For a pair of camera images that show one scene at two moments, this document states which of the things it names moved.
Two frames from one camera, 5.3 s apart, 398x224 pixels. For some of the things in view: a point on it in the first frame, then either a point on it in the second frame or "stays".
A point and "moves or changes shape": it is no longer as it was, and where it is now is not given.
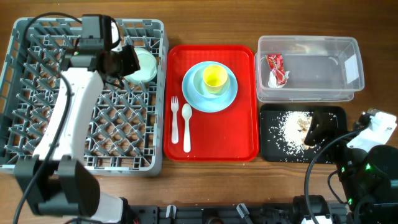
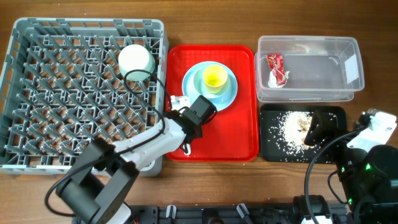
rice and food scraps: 288,136 stays
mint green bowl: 148,65 moves or changes shape
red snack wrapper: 275,62 stays
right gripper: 325,128 stays
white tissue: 272,82 stays
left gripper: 132,62 → 200,130
